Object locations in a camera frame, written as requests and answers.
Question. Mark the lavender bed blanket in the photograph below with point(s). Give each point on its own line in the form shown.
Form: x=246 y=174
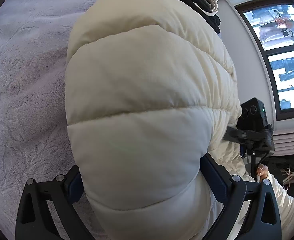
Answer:
x=33 y=130

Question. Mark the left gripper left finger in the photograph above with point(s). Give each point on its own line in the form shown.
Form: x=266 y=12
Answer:
x=34 y=220

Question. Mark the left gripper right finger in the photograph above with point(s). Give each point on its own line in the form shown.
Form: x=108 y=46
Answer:
x=261 y=220

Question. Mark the grey curtain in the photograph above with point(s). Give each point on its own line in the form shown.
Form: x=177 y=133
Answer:
x=284 y=142

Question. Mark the cream puffer jacket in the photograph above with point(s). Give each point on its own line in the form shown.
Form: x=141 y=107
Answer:
x=150 y=89

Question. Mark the right forearm white sleeve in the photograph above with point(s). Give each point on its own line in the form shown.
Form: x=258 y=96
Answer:
x=285 y=206

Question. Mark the dark framed window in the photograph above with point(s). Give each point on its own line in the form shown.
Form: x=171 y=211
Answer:
x=271 y=22

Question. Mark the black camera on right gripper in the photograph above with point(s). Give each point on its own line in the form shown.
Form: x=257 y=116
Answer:
x=253 y=117

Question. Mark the person's right hand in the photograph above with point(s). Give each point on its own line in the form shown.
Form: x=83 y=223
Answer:
x=262 y=172

